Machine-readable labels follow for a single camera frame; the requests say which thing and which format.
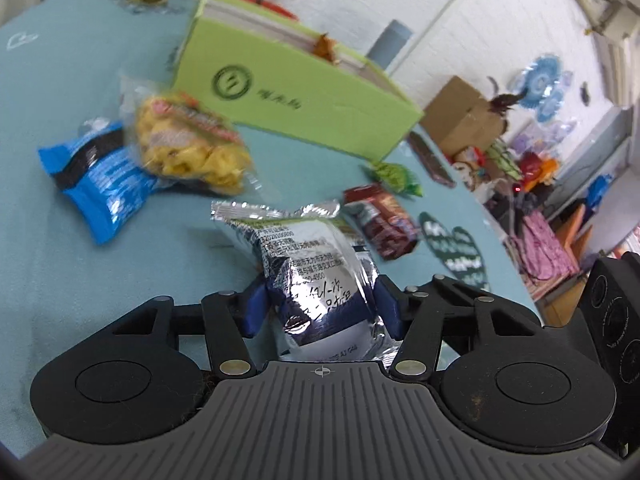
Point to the silver foil snack packet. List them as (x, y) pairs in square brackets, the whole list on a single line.
[(310, 270)]

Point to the blue paper wall decorations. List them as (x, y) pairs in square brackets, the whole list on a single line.
[(542, 85)]

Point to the dark brown flat bar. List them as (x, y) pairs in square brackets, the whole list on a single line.
[(430, 160)]

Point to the red round tray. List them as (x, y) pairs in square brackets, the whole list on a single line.
[(270, 7)]

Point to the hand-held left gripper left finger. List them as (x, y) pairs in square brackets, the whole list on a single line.
[(252, 310)]

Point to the dark brown snack packet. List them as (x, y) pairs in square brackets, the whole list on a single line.
[(380, 220)]

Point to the orange brown snack wrapper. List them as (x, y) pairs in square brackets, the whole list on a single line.
[(326, 47)]

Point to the brown cardboard box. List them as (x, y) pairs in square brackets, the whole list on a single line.
[(460, 115)]

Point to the green cardboard box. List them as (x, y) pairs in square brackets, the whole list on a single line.
[(300, 110)]

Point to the light blue cylinder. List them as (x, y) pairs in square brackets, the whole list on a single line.
[(390, 42)]

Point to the pink patterned cloth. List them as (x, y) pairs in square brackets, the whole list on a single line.
[(545, 245)]

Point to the clear packet of yellow chips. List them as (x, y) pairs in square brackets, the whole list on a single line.
[(190, 145)]

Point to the blue snack packet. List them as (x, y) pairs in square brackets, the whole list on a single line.
[(100, 185)]

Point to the yellow green snack packet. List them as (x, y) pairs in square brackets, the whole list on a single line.
[(395, 177)]

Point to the pile of colourful toys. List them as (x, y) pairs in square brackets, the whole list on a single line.
[(505, 165)]

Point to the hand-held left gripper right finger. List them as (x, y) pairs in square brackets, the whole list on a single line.
[(387, 305)]

